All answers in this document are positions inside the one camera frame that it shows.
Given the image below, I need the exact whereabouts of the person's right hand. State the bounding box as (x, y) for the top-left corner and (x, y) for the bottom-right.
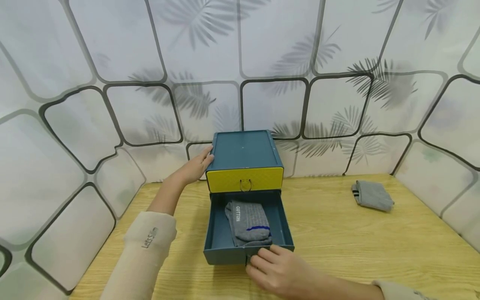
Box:
(245, 245), (326, 299)

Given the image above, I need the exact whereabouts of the person's left hand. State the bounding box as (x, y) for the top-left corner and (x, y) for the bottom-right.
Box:
(175, 145), (215, 187)

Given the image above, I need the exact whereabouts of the blue drawer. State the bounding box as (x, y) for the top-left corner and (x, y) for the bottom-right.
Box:
(203, 190), (295, 266)

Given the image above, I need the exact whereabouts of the blue drawer cabinet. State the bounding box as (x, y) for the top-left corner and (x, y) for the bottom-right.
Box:
(205, 130), (285, 196)

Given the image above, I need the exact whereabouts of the person's left forearm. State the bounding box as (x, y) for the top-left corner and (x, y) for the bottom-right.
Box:
(100, 173), (185, 300)

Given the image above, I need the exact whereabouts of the person's right forearm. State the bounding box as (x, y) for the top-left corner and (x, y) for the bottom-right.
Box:
(318, 271), (438, 300)

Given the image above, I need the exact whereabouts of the grey sock with blue stripe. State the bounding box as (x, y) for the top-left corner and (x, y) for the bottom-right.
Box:
(225, 200), (274, 248)

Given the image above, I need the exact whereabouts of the folded grey sock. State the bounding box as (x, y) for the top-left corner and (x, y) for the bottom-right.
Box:
(351, 180), (395, 212)

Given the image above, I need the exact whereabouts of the yellow drawer with ring handle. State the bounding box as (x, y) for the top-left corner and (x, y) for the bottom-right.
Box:
(206, 167), (285, 194)

